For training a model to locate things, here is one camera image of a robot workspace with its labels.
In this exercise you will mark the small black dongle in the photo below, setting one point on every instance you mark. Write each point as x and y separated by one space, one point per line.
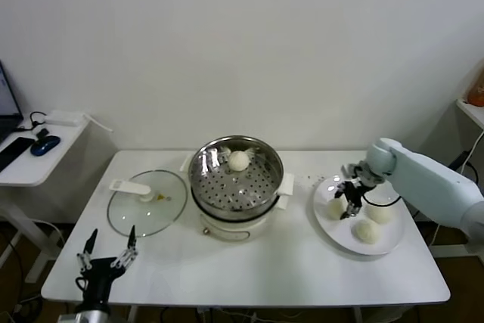
42 133

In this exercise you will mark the blue computer mouse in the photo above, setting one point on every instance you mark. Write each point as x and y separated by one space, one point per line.
45 145

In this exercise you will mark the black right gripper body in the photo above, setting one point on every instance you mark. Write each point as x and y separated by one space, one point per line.
357 188

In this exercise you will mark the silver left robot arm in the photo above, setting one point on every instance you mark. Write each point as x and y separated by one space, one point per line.
94 316

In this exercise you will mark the large white plate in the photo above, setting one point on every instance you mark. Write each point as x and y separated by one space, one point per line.
332 232

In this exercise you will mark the white side table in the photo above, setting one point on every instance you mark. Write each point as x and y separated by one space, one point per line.
45 168

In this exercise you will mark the white steamed baozi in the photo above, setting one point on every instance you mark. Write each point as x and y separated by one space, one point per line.
380 214
366 232
238 160
334 210

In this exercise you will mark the black keyboard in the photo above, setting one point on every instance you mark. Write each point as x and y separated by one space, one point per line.
13 151

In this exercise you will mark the orange packaged item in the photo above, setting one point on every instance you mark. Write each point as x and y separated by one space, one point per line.
477 88

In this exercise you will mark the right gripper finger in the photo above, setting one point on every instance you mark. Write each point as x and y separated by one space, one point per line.
340 190
352 209

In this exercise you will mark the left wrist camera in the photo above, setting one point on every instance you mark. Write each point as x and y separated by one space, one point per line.
70 317

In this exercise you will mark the black laptop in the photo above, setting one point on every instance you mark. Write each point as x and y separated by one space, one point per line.
7 100

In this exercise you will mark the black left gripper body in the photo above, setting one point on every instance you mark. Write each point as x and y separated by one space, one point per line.
99 274

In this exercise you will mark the stainless steel steamer basket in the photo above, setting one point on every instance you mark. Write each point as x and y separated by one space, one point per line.
234 190

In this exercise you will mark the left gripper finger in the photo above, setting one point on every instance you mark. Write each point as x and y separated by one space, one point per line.
129 253
87 256

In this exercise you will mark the cream electric cooker base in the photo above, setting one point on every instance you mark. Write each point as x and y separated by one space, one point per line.
234 230

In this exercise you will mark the pale right robot arm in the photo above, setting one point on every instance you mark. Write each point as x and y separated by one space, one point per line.
427 183

